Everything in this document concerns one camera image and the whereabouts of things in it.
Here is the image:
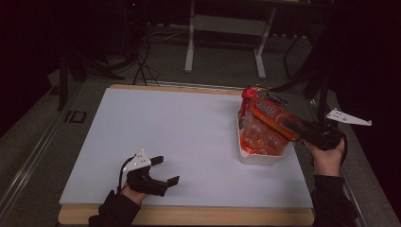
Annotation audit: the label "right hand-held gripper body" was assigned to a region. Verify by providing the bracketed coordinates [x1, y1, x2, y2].
[297, 108, 373, 151]

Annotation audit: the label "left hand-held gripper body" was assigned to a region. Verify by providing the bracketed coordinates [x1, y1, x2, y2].
[122, 149, 170, 198]

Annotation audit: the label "orange snack packet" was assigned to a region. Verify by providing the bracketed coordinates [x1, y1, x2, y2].
[238, 94, 305, 156]

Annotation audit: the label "red and black hotpot packet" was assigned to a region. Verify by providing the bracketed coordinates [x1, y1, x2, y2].
[240, 86, 288, 109]

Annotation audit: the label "white plastic bin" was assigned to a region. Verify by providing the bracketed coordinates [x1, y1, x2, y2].
[235, 110, 287, 166]

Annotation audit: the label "person's left hand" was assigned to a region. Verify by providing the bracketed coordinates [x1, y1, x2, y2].
[120, 183, 149, 206]

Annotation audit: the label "person's right hand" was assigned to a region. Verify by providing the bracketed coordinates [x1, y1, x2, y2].
[303, 137, 347, 178]

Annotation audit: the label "white table mat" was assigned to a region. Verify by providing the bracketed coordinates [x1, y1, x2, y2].
[59, 87, 314, 209]

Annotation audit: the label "black tripod stand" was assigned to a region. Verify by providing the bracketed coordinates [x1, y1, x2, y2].
[273, 32, 334, 131]

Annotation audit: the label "black metal stand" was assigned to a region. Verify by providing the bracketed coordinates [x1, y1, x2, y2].
[56, 44, 129, 112]

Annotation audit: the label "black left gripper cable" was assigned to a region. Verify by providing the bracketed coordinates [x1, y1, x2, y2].
[116, 158, 132, 195]

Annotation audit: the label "aluminium rail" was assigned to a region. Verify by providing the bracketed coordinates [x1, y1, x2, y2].
[341, 176, 371, 227]
[0, 103, 74, 217]

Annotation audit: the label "black rectangular bracket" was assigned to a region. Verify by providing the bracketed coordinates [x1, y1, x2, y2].
[63, 109, 88, 125]

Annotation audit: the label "black floor cables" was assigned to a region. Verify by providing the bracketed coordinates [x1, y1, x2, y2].
[131, 27, 192, 87]

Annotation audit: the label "grey metal desk frame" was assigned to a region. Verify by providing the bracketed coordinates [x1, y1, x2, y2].
[183, 0, 279, 80]

